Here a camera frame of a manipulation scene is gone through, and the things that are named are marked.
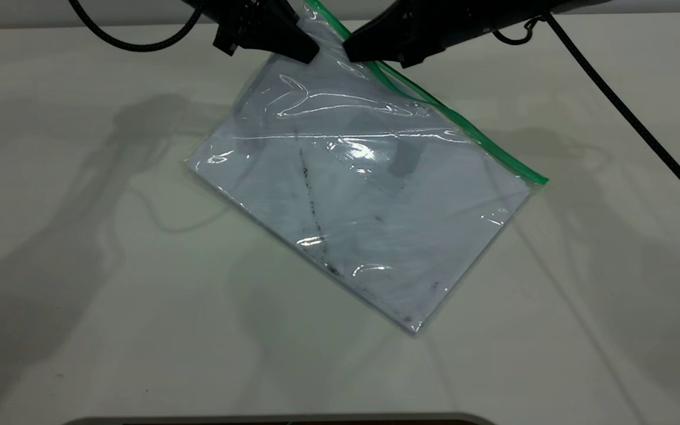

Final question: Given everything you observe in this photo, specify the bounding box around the short black looped cable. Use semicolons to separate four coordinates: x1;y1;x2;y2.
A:
491;17;546;47

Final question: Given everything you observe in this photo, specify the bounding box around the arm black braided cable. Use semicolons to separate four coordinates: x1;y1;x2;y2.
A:
544;13;680;223
67;0;206;53

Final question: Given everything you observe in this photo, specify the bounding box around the transparent zip bag green edge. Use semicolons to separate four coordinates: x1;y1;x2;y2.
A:
185;0;550;336

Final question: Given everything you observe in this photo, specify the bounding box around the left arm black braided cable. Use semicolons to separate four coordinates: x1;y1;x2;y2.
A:
67;0;206;53

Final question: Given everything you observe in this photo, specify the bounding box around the dark grey rounded base edge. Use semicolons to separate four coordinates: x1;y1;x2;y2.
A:
61;411;498;425

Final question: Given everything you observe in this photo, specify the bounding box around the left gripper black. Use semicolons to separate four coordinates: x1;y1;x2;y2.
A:
182;0;321;65

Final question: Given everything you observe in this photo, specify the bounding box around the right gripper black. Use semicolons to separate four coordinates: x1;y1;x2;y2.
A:
342;0;553;69

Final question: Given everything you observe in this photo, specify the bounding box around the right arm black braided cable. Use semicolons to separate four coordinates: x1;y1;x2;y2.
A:
544;13;680;223

